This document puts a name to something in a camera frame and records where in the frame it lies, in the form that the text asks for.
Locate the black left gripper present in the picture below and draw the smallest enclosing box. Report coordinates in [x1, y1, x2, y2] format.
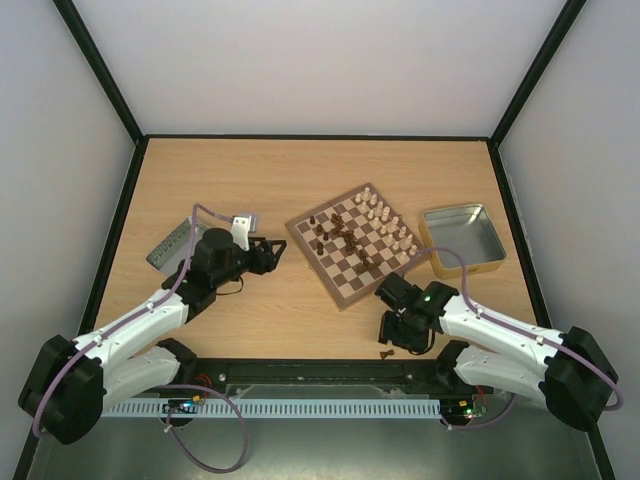
[214, 237, 288, 288]

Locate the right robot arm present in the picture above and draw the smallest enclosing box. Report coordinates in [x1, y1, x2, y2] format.
[375, 273, 618, 431]

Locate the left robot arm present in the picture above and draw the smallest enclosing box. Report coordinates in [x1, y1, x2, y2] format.
[18, 228, 287, 445]

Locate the wooden chess board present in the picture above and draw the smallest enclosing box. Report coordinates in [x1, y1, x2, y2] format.
[286, 183, 424, 310]

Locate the pile of dark chess pieces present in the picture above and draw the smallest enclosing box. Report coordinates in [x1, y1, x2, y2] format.
[326, 213, 381, 274]

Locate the white chess piece row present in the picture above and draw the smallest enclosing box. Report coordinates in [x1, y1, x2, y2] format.
[349, 185, 422, 270]

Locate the silver tin lid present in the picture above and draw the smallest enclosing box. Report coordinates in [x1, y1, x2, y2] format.
[146, 217, 192, 277]

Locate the gold tin box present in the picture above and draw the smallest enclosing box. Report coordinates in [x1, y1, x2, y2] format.
[419, 204, 507, 274]

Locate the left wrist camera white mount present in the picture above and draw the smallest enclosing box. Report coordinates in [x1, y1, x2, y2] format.
[230, 213, 258, 251]

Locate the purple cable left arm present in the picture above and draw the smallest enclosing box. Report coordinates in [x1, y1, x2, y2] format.
[32, 202, 250, 474]

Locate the light blue cable duct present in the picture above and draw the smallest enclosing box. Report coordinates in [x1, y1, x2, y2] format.
[103, 398, 441, 420]

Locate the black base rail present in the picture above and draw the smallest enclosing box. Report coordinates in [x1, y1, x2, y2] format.
[190, 358, 451, 396]

